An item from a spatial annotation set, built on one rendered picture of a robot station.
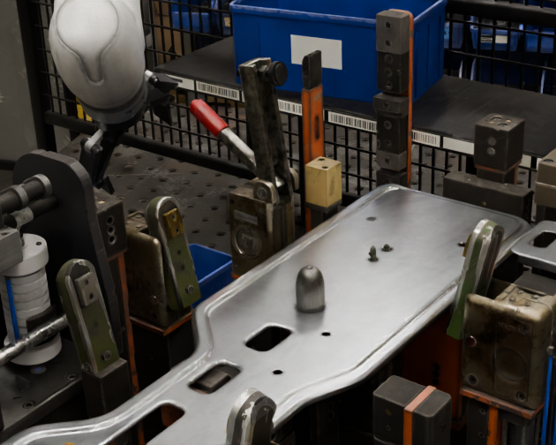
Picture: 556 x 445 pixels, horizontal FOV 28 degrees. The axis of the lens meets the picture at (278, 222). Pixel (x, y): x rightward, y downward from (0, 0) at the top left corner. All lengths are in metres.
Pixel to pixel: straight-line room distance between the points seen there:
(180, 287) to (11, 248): 0.24
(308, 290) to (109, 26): 0.36
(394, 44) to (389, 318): 0.48
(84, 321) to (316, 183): 0.40
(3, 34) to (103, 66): 2.42
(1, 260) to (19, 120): 2.71
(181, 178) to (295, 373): 1.21
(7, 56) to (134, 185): 1.52
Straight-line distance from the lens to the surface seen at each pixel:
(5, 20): 3.66
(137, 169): 2.34
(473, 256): 1.13
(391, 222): 1.39
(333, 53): 1.69
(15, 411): 1.16
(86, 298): 1.12
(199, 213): 2.12
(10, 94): 3.76
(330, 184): 1.39
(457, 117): 1.64
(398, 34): 1.53
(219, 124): 1.37
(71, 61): 1.27
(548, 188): 1.43
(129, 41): 1.27
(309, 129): 1.40
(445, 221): 1.40
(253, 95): 1.30
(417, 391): 1.10
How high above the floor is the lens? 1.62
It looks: 26 degrees down
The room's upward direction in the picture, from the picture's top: 2 degrees counter-clockwise
